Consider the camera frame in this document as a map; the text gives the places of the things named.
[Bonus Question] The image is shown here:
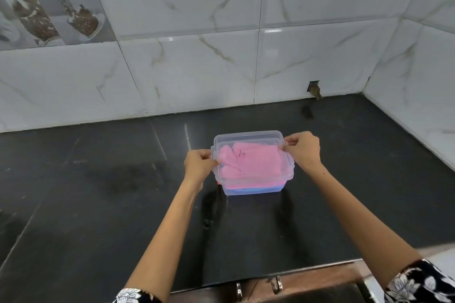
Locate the black floral left sleeve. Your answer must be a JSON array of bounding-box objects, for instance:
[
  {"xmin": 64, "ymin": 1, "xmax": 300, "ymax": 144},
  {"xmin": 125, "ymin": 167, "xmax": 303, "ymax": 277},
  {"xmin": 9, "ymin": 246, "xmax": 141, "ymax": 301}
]
[{"xmin": 113, "ymin": 288, "xmax": 162, "ymax": 303}]

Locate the person's right hand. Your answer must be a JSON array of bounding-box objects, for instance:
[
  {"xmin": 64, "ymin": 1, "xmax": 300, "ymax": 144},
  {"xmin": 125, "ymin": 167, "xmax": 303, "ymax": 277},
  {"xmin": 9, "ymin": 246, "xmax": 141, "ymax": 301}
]
[{"xmin": 281, "ymin": 131, "xmax": 323, "ymax": 175}]

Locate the blue folded cloth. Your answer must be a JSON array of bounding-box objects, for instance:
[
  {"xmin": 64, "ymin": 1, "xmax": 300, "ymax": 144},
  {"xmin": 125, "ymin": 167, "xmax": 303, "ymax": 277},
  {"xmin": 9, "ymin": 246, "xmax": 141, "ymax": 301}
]
[{"xmin": 227, "ymin": 186, "xmax": 284, "ymax": 194}]

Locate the pink folded cloth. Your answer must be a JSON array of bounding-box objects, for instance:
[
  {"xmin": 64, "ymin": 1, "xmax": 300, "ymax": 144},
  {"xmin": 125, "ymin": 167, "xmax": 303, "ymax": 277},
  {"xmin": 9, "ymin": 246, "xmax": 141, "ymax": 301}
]
[{"xmin": 218, "ymin": 142, "xmax": 285, "ymax": 186}]

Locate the person's left forearm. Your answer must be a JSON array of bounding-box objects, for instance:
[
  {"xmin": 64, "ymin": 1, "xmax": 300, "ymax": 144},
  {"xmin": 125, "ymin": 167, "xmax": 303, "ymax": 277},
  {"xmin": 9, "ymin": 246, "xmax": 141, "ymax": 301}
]
[{"xmin": 124, "ymin": 178, "xmax": 204, "ymax": 302}]

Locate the decorative coffee print tile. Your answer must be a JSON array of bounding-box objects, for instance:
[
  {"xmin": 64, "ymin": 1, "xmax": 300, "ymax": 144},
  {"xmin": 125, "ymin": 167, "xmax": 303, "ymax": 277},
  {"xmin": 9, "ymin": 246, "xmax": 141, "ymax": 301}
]
[{"xmin": 0, "ymin": 0, "xmax": 117, "ymax": 52}]

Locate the person's right forearm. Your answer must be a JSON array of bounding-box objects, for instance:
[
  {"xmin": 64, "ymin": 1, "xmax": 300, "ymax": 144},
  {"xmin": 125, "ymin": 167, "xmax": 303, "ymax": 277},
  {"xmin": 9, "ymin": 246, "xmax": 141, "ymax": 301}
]
[{"xmin": 309, "ymin": 165, "xmax": 423, "ymax": 289}]

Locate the clear plastic storage box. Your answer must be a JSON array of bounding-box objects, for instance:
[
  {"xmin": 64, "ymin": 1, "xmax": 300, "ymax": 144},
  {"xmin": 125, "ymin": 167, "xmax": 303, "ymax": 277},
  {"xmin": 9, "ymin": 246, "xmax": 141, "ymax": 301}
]
[{"xmin": 211, "ymin": 130, "xmax": 295, "ymax": 196}]

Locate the person's left hand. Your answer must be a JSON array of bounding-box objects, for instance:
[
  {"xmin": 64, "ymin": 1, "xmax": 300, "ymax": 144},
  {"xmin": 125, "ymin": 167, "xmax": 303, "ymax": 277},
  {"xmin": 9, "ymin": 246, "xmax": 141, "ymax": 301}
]
[{"xmin": 183, "ymin": 149, "xmax": 219, "ymax": 185}]

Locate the black floral sleeve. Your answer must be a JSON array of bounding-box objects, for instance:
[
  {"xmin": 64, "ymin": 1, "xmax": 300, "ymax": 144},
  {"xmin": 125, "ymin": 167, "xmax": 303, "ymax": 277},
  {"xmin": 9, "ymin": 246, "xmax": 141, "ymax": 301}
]
[
  {"xmin": 384, "ymin": 259, "xmax": 455, "ymax": 303},
  {"xmin": 113, "ymin": 288, "xmax": 162, "ymax": 303}
]

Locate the black floral right sleeve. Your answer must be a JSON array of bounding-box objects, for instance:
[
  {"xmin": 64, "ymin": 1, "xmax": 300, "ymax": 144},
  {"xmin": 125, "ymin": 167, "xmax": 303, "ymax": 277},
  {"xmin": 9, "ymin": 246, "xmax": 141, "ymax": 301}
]
[{"xmin": 384, "ymin": 259, "xmax": 455, "ymax": 303}]

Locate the wooden cabinet front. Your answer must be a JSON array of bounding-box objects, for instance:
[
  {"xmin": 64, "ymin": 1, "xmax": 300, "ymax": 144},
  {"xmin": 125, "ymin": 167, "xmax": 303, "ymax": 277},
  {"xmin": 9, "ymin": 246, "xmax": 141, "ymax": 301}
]
[{"xmin": 170, "ymin": 259, "xmax": 372, "ymax": 303}]

